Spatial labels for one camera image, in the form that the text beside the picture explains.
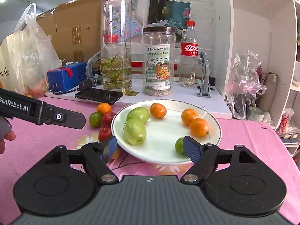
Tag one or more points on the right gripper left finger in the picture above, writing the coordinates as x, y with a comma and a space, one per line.
65, 180

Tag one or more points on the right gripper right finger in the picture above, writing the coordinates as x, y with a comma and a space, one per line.
236, 181

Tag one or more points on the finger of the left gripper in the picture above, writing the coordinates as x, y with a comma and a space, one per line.
68, 119

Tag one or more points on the small green tomato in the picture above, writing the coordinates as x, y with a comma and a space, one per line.
95, 120

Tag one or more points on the orange mandarin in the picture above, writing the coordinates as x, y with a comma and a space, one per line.
103, 108
157, 110
188, 115

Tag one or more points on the red apple back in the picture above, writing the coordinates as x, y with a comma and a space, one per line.
107, 119

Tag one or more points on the red apple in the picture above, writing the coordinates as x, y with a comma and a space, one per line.
107, 119
104, 133

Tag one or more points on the red apple front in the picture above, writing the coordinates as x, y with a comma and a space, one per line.
104, 133

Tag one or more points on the orange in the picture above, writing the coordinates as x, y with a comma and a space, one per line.
199, 127

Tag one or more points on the green tomato with stem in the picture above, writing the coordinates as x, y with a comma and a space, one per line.
179, 147

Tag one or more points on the big green fruit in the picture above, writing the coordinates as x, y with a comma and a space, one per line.
134, 132

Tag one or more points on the oblong green fruit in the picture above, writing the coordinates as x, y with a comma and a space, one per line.
140, 113

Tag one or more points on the small brownish fruit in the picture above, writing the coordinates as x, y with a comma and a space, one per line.
116, 154

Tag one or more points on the person's left hand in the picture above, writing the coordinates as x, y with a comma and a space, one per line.
10, 136

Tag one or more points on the blue device box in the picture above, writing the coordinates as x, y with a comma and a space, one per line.
63, 79

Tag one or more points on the plastic bag with groceries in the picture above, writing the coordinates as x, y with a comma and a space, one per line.
26, 57

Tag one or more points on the black smartphone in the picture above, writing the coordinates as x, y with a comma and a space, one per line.
100, 95

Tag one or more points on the pink floral tablecloth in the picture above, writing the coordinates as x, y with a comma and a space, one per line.
33, 142

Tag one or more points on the white platform board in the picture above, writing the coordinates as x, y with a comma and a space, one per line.
214, 105

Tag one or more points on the white plate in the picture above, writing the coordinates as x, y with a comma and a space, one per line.
162, 134

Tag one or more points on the glass vase with plant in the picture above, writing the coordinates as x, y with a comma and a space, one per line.
116, 50

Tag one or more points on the cardboard box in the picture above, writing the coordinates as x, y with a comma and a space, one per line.
75, 29

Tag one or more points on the crumpled clear plastic bag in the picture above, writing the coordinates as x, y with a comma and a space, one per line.
243, 84

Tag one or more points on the clear labelled plastic jar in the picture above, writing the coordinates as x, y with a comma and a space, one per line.
159, 43

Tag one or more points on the cola bottle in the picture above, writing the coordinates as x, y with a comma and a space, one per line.
189, 55

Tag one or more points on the white shelf unit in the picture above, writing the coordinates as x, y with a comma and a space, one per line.
265, 27

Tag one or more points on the grey left bracket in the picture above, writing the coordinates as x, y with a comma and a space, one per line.
93, 73

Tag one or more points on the grey bracket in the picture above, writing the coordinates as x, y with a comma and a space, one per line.
204, 90
93, 73

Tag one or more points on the grey right bracket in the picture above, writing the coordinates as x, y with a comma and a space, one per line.
204, 90

